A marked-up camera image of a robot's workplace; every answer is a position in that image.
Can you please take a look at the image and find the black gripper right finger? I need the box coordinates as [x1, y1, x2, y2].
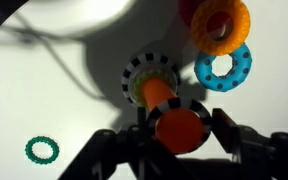
[211, 108, 242, 155]

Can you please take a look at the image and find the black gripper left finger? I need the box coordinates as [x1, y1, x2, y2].
[137, 106, 148, 136]

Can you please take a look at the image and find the small black white striped ring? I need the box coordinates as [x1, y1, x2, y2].
[147, 97, 213, 154]

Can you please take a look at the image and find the yellow green bumpy ring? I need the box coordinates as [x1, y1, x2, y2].
[132, 69, 177, 104]

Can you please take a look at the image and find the orange stacking post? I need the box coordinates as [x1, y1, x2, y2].
[140, 77, 205, 154]

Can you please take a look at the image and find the large black white base ring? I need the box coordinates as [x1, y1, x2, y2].
[121, 52, 182, 108]

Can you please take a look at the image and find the blue dotted ring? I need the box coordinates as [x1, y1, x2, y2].
[194, 43, 253, 93]

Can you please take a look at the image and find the yellow orange bumpy ring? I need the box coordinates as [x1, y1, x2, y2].
[191, 0, 252, 57]

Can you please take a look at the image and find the red textured ring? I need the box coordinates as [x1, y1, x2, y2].
[178, 0, 205, 28]

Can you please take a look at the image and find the green beaded ring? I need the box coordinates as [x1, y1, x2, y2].
[24, 135, 60, 165]

